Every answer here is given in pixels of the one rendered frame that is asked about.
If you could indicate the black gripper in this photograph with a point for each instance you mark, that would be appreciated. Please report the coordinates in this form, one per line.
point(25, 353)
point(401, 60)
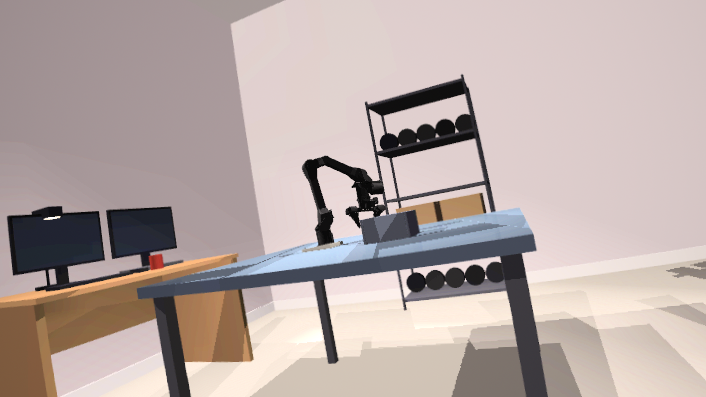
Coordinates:
point(353, 211)

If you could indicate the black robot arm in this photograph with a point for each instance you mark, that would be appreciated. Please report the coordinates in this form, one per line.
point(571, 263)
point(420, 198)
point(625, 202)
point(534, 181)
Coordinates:
point(324, 216)

